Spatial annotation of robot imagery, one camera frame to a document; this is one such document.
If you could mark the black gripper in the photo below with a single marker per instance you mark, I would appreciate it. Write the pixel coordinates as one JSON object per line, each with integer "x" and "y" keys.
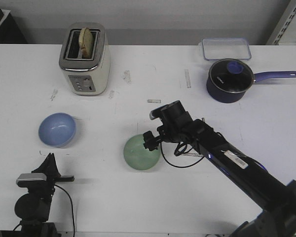
{"x": 53, "y": 176}
{"x": 177, "y": 126}

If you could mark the green bowl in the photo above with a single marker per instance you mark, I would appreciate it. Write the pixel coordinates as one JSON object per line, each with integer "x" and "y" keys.
{"x": 137, "y": 156}

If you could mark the blue bowl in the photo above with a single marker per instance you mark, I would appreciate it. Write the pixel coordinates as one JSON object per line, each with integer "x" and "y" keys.
{"x": 57, "y": 130}

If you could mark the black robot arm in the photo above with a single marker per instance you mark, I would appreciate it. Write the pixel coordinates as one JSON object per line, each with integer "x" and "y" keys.
{"x": 33, "y": 208}
{"x": 278, "y": 201}

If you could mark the dark blue saucepan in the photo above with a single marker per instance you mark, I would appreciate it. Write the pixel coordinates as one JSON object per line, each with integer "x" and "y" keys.
{"x": 226, "y": 97}

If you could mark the glass pot lid blue knob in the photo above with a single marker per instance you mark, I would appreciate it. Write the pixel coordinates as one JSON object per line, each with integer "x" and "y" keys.
{"x": 231, "y": 75}

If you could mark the cream silver toaster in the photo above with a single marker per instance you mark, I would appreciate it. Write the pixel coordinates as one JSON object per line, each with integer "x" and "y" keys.
{"x": 86, "y": 77}

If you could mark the clear plastic container blue rim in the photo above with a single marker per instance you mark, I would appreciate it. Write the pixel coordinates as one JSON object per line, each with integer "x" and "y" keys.
{"x": 213, "y": 49}

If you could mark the toast slice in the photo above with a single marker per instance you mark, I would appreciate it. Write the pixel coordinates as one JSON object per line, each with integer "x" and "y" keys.
{"x": 86, "y": 42}

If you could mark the black box with white edge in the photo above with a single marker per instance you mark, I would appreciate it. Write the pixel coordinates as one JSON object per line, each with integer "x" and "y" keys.
{"x": 10, "y": 33}

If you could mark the white slotted shelf upright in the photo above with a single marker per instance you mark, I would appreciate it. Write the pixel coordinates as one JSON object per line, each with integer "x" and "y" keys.
{"x": 284, "y": 32}

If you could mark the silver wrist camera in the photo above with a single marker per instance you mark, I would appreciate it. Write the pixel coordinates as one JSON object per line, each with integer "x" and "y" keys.
{"x": 26, "y": 180}
{"x": 157, "y": 113}

